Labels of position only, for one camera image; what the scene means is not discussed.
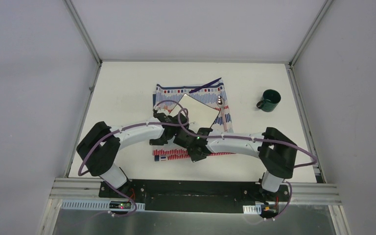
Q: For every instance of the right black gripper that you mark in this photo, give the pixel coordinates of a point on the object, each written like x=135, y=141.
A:
x=195, y=158

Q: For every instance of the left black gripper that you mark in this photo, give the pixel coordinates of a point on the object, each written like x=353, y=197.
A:
x=163, y=118

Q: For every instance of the white square plate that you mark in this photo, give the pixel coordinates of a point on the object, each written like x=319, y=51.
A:
x=200, y=115

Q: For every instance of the patterned cloth napkin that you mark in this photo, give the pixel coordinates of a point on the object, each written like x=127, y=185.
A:
x=207, y=96

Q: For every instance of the silver spoon pink handle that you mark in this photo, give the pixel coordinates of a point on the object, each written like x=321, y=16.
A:
x=221, y=105

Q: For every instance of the dark blue plastic knife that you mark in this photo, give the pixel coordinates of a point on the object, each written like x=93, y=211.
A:
x=204, y=86

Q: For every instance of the dark green mug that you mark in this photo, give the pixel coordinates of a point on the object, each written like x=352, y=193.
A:
x=269, y=100

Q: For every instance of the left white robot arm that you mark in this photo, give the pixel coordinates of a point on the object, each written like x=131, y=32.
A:
x=100, y=146

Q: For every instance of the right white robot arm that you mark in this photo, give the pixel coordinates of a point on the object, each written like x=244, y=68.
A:
x=276, y=151

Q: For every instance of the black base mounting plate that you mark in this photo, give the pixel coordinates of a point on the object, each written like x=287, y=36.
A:
x=193, y=196

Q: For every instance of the right white cable duct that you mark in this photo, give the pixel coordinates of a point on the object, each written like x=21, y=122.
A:
x=252, y=209

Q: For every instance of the white cable duct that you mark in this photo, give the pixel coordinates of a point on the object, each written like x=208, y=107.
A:
x=101, y=205
x=252, y=209

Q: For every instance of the left white cable duct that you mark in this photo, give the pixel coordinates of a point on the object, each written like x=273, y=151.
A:
x=101, y=205

